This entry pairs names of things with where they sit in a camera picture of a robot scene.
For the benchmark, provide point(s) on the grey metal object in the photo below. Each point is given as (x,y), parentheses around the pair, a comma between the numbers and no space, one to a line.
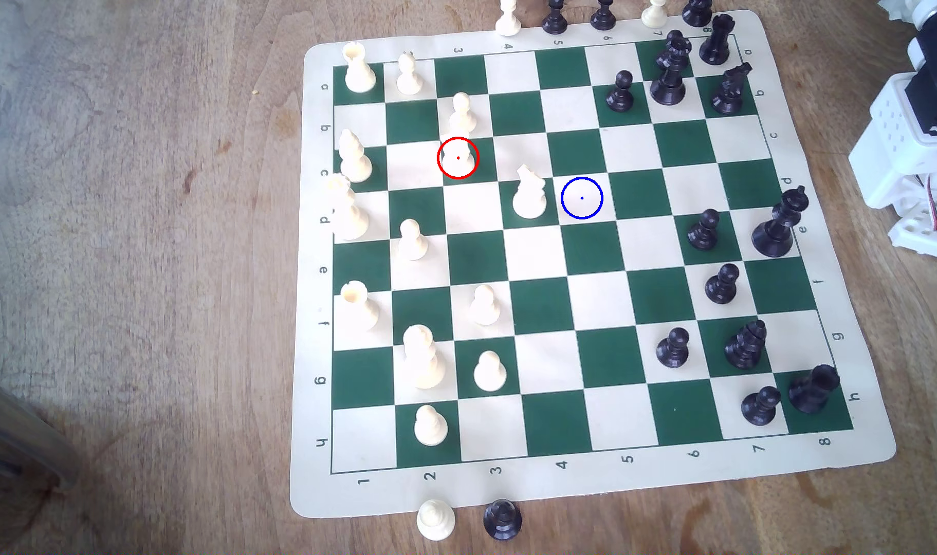
(17,432)

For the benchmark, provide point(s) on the green white chess mat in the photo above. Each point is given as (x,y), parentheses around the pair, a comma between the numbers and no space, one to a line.
(541,308)

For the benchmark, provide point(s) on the white chess knight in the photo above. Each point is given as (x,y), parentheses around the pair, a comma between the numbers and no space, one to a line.
(529,199)

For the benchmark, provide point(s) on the white chess pawn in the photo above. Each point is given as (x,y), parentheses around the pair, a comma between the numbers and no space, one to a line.
(436,521)
(412,243)
(484,308)
(457,162)
(489,374)
(461,114)
(430,428)

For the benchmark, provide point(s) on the white chess bishop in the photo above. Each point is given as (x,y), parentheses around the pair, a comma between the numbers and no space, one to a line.
(354,162)

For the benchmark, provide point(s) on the black chess pawn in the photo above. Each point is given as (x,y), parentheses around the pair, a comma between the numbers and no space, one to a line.
(503,520)
(672,351)
(620,94)
(721,287)
(703,233)
(760,408)
(603,17)
(554,19)

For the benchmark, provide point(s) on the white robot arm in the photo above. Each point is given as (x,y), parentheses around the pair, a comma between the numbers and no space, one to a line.
(896,123)

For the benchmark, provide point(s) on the black chess queen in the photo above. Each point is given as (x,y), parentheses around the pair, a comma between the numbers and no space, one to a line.
(668,89)

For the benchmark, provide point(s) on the black chess rook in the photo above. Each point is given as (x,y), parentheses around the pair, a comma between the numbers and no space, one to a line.
(813,391)
(716,45)

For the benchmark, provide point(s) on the white chess piece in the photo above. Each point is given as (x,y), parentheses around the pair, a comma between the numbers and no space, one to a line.
(655,15)
(507,21)

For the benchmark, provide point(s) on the black chess king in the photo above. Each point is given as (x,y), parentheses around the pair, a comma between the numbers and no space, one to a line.
(773,235)

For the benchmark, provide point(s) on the black chess knight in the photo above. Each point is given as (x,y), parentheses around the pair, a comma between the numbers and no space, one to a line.
(744,348)
(729,94)

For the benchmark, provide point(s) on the white chess king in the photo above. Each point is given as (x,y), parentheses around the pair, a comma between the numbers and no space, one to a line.
(423,366)

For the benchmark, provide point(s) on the white chess queen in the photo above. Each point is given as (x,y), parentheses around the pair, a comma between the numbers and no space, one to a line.
(349,216)

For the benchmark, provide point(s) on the black chess piece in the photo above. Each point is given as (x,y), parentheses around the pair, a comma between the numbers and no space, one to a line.
(697,11)

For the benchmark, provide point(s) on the white perforated base plate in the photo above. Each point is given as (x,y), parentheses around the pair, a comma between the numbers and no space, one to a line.
(923,235)

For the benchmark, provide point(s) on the white pawn a2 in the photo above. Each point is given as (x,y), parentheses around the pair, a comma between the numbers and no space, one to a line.
(409,77)

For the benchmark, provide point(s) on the white chess rook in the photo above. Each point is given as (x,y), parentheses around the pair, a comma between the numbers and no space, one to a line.
(359,73)
(359,307)

